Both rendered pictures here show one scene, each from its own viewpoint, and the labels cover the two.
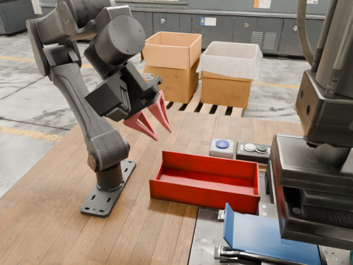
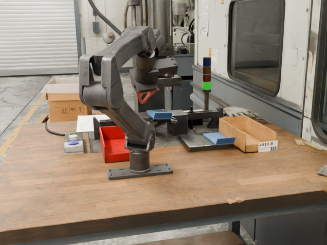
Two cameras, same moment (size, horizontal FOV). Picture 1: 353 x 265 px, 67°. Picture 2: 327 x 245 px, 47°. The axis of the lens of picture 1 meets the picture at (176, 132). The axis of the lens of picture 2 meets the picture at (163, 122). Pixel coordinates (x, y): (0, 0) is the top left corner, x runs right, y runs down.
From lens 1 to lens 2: 149 cm
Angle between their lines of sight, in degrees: 102
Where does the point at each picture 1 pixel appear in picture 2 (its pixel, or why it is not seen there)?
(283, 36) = not seen: outside the picture
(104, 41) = (162, 43)
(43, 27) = (118, 58)
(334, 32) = (164, 28)
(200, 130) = (40, 162)
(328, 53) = (164, 34)
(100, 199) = (157, 168)
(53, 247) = (202, 171)
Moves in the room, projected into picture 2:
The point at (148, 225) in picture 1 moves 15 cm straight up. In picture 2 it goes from (161, 155) to (160, 114)
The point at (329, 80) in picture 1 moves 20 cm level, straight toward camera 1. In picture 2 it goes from (167, 40) to (219, 39)
